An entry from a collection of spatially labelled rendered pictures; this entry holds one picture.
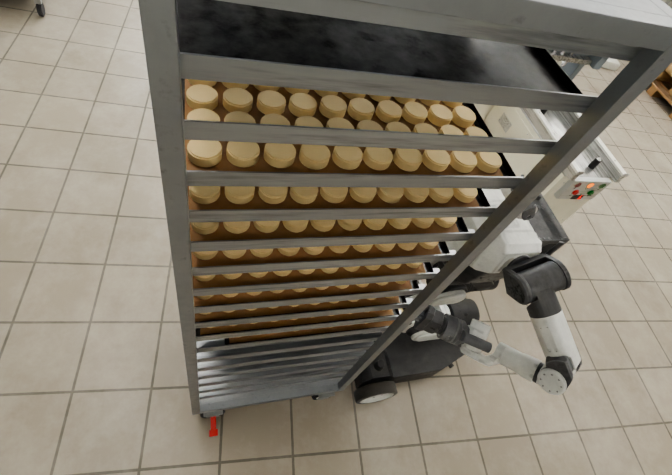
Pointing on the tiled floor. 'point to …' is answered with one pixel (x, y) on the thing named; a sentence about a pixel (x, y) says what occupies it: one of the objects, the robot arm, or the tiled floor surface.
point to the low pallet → (660, 90)
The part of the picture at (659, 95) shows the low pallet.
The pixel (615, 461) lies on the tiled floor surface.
